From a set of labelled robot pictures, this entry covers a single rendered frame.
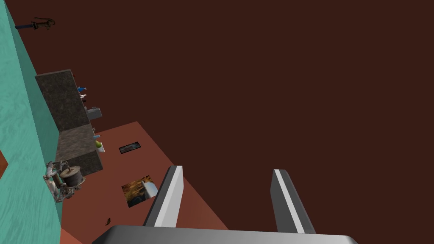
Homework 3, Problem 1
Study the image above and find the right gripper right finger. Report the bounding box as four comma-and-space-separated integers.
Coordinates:
270, 169, 317, 234

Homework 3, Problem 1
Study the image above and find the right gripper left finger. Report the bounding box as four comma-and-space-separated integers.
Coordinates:
143, 165, 184, 228

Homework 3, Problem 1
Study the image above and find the dark stone kitchen counter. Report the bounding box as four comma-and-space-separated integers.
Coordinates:
35, 69, 106, 177

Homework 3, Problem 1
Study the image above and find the small dark wall picture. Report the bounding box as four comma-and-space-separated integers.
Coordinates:
118, 141, 142, 155

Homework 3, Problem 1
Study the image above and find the dark wall-mounted lamp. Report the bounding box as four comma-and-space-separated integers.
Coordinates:
14, 17, 56, 31

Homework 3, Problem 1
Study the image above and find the orange landscape wall picture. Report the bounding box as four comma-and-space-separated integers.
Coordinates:
121, 175, 159, 209

